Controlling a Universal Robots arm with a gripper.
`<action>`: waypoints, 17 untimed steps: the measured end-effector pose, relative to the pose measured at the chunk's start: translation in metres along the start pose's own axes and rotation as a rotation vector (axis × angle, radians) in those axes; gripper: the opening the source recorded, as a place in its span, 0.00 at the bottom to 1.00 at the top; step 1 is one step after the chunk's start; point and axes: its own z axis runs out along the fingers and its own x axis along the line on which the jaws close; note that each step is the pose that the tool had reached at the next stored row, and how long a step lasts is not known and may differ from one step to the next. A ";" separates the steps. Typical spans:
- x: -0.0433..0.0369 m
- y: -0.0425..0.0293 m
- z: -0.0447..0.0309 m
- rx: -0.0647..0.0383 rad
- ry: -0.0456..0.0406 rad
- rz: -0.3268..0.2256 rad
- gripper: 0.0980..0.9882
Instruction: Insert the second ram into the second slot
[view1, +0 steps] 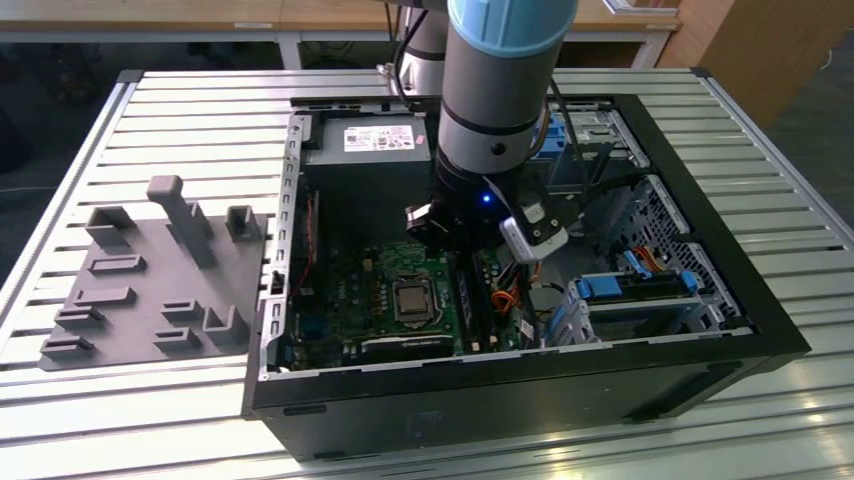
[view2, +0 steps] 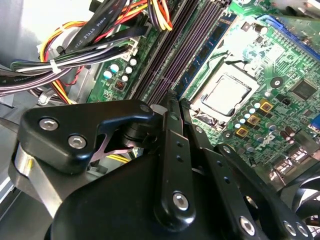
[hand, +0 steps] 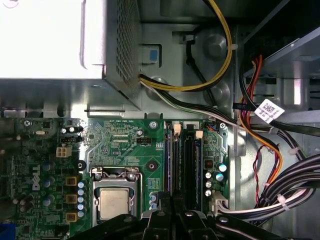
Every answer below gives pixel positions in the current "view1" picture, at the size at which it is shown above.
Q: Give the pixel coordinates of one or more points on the black PC case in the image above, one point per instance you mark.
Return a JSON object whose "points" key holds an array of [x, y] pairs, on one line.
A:
{"points": [[500, 400]]}

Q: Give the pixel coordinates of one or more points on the silver power supply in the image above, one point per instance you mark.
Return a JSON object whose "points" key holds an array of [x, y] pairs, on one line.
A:
{"points": [[360, 170]]}

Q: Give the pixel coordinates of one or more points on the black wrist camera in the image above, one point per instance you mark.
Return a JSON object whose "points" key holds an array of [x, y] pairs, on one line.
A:
{"points": [[419, 225]]}

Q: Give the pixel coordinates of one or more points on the black graphics card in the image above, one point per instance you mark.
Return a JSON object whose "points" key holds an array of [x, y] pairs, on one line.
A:
{"points": [[407, 347]]}

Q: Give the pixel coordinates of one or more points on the grey parts rack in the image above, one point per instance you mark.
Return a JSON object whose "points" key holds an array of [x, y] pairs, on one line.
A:
{"points": [[147, 300]]}

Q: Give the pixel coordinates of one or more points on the green motherboard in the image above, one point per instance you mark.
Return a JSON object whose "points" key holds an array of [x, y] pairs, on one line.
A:
{"points": [[320, 325]]}

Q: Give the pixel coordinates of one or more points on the black case knob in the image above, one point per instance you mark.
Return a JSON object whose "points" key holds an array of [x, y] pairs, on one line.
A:
{"points": [[275, 282]]}

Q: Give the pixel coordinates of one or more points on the CPU socket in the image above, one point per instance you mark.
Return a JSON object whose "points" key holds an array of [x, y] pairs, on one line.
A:
{"points": [[415, 321]]}

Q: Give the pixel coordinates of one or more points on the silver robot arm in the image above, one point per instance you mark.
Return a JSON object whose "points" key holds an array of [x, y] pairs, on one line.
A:
{"points": [[493, 100]]}

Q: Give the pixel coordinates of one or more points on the black RAM slot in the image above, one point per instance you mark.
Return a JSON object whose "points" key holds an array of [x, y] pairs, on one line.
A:
{"points": [[472, 305], [464, 305]]}

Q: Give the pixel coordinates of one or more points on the blue disk carrier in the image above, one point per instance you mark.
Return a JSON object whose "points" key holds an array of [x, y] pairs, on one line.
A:
{"points": [[596, 290], [550, 145]]}

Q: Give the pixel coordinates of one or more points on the wooden desk white frame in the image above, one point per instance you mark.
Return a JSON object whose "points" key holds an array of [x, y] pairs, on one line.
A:
{"points": [[200, 15]]}

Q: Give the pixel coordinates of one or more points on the silver CPU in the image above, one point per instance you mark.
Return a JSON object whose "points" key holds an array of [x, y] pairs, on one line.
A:
{"points": [[413, 300]]}

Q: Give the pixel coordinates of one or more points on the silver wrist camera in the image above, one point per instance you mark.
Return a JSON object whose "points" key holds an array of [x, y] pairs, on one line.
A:
{"points": [[534, 235]]}

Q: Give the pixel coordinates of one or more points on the wooden cabinet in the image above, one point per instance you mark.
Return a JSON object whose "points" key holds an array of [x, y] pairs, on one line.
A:
{"points": [[767, 50]]}

